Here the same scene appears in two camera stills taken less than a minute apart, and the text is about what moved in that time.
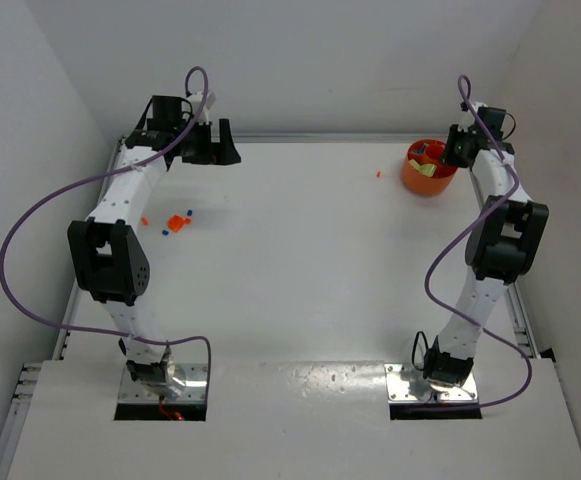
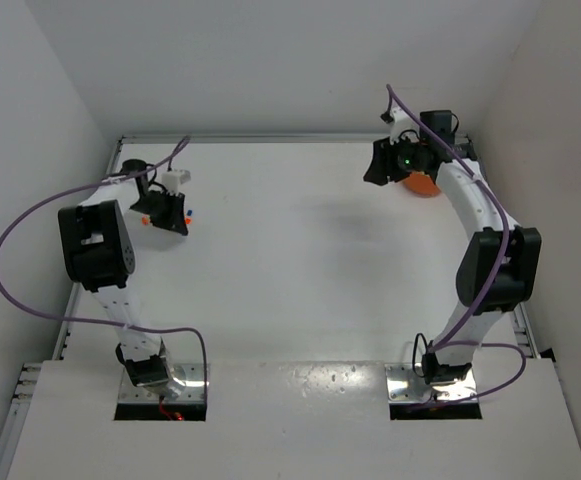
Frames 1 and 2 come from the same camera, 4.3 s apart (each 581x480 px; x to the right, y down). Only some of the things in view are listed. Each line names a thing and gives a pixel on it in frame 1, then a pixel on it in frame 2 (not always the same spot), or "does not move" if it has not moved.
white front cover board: (293, 420) does not move
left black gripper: (203, 142) to (165, 211)
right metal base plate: (405, 383) does not move
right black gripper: (456, 148) to (383, 161)
